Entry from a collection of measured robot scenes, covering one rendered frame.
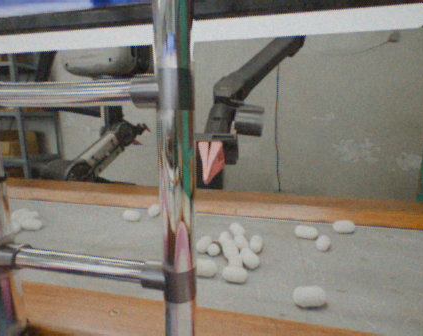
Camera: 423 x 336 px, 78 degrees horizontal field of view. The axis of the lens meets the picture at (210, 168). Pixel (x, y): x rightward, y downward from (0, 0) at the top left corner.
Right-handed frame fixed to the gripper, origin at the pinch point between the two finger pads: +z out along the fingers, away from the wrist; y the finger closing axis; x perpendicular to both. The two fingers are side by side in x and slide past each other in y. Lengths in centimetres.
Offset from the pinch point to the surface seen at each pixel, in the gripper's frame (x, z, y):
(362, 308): -5.2, 20.3, 22.1
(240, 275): -5.4, 18.6, 8.6
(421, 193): 16.1, -11.5, 45.7
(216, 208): 9.9, 0.4, 0.9
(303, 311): -6.3, 21.8, 15.7
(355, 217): 9.8, -0.1, 28.5
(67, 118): 118, -158, -199
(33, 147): 130, -126, -228
